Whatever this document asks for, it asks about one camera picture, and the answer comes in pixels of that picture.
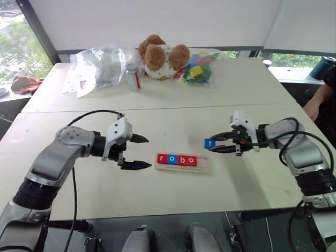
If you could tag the clear plastic zip bag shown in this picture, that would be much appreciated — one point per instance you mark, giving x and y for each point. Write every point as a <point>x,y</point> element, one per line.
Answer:
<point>99,68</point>

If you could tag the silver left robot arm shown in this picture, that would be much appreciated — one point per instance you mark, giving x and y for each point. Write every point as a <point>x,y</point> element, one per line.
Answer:
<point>50,162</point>

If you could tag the red letter tile b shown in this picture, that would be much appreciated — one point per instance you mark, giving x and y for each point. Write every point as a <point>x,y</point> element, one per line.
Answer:
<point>182,159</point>

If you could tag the red letter tile r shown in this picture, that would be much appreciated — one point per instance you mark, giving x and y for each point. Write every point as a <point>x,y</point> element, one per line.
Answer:
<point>162,158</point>

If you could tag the black window frame post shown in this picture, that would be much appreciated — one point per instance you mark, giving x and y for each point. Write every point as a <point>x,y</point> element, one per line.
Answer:
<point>36,29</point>

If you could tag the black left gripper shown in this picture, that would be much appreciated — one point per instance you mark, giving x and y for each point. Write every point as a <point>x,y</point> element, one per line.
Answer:
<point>118,153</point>

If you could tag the blue letter tile o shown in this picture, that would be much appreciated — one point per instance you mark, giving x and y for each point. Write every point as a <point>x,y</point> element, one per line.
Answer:
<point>172,159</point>

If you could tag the dark green tumbler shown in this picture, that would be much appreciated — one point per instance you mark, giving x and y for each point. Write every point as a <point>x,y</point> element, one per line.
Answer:
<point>320,67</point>

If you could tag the clear jar with red label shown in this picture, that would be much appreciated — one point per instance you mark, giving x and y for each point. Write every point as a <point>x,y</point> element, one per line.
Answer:
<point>132,81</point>

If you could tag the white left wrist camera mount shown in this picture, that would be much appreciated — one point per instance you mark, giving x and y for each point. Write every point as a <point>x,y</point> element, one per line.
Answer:
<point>118,131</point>

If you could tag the black table frame bar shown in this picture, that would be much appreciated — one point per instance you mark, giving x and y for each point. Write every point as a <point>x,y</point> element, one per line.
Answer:
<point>68,225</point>
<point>262,215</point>

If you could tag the dark rounded grey shape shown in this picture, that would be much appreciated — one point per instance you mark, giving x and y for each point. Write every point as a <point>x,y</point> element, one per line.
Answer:
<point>140,240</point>
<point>202,240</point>

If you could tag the person's forearm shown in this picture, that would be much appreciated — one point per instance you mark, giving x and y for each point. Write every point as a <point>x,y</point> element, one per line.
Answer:
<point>320,94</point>

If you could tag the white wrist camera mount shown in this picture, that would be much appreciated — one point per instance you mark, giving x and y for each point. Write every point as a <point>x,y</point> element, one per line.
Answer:
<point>118,131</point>
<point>244,120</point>

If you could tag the black table leg bracket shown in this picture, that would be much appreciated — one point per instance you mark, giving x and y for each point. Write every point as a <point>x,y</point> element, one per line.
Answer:
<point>239,240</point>
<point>93,244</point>

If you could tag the grey flat object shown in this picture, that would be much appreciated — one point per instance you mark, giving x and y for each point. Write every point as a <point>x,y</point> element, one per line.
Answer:
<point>4,92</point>

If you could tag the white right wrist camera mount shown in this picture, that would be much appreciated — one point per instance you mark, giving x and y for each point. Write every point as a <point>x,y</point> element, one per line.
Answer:
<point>244,120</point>

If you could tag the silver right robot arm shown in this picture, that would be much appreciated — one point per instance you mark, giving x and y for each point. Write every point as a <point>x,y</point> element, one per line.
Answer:
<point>304,155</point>

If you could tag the red letter tile o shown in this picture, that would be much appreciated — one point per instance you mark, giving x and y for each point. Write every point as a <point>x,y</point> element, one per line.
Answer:
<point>191,160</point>

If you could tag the red-brown crumpled cloth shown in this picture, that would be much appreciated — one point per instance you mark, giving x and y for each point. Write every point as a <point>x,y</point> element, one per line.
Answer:
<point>25,84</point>

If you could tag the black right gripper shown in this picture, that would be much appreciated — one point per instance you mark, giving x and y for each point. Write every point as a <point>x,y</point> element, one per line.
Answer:
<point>242,141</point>

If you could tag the brown white teddy bear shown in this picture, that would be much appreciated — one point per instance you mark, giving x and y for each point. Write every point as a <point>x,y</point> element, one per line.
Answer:
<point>160,60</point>

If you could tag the blue letter tile t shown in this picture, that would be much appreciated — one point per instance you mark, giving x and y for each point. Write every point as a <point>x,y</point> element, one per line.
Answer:
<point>210,143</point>

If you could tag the small white-topped cup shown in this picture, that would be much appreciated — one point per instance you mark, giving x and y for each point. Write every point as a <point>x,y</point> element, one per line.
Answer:
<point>267,62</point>

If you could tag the wooden tile rack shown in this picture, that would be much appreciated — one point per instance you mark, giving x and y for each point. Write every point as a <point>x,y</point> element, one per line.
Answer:
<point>202,168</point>

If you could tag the person's bare hand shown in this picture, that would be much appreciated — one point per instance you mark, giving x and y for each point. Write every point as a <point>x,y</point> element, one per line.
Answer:
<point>312,109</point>

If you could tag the bag of colourful blocks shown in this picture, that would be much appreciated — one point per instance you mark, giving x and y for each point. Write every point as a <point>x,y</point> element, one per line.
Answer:
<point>198,71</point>

